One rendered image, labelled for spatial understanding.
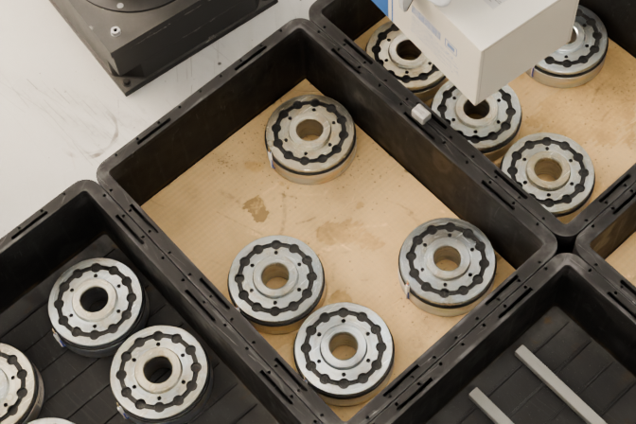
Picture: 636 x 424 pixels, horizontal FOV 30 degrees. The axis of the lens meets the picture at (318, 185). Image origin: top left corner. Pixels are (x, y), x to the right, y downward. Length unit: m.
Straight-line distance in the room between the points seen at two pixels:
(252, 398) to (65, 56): 0.61
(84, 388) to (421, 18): 0.52
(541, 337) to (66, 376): 0.50
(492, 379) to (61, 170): 0.63
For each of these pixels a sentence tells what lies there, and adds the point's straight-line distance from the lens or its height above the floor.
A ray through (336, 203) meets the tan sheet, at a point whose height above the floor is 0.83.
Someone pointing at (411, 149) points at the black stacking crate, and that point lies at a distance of 1.30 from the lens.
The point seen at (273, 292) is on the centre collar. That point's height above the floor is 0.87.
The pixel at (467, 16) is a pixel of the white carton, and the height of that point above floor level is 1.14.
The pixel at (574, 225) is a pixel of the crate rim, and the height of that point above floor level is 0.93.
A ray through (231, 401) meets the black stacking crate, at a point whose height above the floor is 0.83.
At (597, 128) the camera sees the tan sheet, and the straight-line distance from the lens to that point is 1.40.
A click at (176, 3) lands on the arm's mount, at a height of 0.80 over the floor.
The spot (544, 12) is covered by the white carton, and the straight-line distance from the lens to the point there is 1.10.
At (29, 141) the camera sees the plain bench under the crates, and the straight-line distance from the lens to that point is 1.59.
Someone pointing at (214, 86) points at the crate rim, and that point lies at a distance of 1.30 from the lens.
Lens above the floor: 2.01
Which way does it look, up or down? 61 degrees down
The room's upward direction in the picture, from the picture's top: 7 degrees counter-clockwise
